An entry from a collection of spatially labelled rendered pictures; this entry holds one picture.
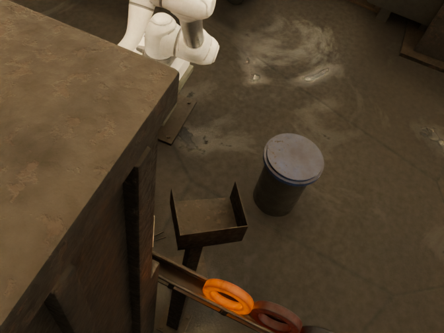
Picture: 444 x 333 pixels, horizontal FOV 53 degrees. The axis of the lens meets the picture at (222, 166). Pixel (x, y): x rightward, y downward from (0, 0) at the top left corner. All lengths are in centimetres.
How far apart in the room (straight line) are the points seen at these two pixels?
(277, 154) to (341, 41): 173
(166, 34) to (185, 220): 102
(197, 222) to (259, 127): 127
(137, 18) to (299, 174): 106
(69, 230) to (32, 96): 19
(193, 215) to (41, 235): 135
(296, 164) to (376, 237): 75
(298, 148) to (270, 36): 147
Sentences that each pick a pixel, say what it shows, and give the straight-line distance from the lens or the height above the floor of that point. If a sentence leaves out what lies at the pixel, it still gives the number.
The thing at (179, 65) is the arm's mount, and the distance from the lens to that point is 254.
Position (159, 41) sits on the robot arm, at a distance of 238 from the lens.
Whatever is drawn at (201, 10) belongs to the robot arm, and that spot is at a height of 113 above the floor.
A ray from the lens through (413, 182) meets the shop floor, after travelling 310.
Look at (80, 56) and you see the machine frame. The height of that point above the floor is 176.
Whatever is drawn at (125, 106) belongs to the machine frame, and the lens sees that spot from 59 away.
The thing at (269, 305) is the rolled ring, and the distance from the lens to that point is 156.
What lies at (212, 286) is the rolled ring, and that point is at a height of 76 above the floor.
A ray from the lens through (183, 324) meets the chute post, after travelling 226.
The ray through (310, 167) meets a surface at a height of 43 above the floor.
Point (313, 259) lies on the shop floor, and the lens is 253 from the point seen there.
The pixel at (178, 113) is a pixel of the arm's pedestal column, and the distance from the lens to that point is 287.
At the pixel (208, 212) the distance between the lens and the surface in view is 183.
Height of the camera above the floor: 220
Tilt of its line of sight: 55 degrees down
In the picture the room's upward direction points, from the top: 15 degrees clockwise
